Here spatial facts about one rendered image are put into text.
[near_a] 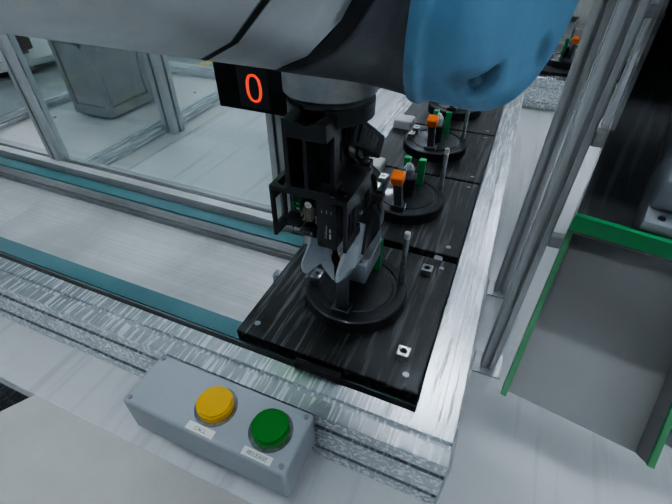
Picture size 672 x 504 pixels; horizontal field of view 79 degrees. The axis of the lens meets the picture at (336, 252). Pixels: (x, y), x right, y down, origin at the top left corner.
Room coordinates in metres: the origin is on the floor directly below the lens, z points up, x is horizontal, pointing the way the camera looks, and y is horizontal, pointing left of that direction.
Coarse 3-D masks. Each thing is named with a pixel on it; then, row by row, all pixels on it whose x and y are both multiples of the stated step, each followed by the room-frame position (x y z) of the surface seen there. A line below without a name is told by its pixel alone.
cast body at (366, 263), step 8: (376, 240) 0.40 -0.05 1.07; (368, 248) 0.38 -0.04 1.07; (376, 248) 0.40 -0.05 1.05; (368, 256) 0.38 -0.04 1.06; (376, 256) 0.41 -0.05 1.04; (360, 264) 0.37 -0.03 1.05; (368, 264) 0.38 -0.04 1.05; (352, 272) 0.37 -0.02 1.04; (360, 272) 0.37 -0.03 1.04; (368, 272) 0.38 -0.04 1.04; (352, 280) 0.37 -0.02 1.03; (360, 280) 0.37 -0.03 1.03
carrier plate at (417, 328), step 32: (384, 256) 0.49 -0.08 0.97; (416, 256) 0.49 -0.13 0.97; (288, 288) 0.42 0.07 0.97; (416, 288) 0.42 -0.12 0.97; (448, 288) 0.42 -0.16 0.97; (256, 320) 0.36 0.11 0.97; (288, 320) 0.36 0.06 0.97; (416, 320) 0.36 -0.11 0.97; (288, 352) 0.31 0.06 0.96; (320, 352) 0.31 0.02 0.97; (352, 352) 0.31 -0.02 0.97; (384, 352) 0.31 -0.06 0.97; (416, 352) 0.31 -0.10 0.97; (384, 384) 0.26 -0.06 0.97; (416, 384) 0.26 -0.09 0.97
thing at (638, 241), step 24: (648, 48) 0.35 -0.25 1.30; (648, 72) 0.40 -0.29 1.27; (624, 96) 0.34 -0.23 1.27; (648, 96) 0.37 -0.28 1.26; (624, 120) 0.35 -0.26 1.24; (648, 120) 0.35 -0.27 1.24; (624, 144) 0.33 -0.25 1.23; (648, 144) 0.32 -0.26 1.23; (600, 168) 0.31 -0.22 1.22; (624, 168) 0.31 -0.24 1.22; (648, 168) 0.30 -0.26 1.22; (600, 192) 0.29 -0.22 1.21; (624, 192) 0.29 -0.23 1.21; (576, 216) 0.26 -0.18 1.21; (600, 216) 0.27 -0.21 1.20; (624, 216) 0.27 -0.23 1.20; (600, 240) 0.25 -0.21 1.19; (624, 240) 0.24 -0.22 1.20; (648, 240) 0.23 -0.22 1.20
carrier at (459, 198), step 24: (384, 168) 0.77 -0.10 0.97; (408, 168) 0.63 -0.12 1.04; (408, 192) 0.62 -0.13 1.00; (432, 192) 0.64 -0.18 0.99; (456, 192) 0.67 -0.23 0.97; (384, 216) 0.58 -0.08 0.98; (408, 216) 0.57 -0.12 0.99; (432, 216) 0.58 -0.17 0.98; (456, 216) 0.59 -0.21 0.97; (384, 240) 0.53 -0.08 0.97; (432, 240) 0.53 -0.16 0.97; (456, 240) 0.53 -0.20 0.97; (456, 264) 0.48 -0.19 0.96
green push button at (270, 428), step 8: (272, 408) 0.23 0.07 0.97; (256, 416) 0.22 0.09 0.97; (264, 416) 0.22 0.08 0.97; (272, 416) 0.22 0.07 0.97; (280, 416) 0.22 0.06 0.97; (256, 424) 0.21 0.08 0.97; (264, 424) 0.21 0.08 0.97; (272, 424) 0.21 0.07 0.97; (280, 424) 0.21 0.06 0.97; (288, 424) 0.21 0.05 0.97; (256, 432) 0.20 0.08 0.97; (264, 432) 0.20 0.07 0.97; (272, 432) 0.20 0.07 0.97; (280, 432) 0.20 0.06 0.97; (288, 432) 0.21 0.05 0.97; (256, 440) 0.20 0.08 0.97; (264, 440) 0.20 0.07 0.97; (272, 440) 0.20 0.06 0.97; (280, 440) 0.20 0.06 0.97
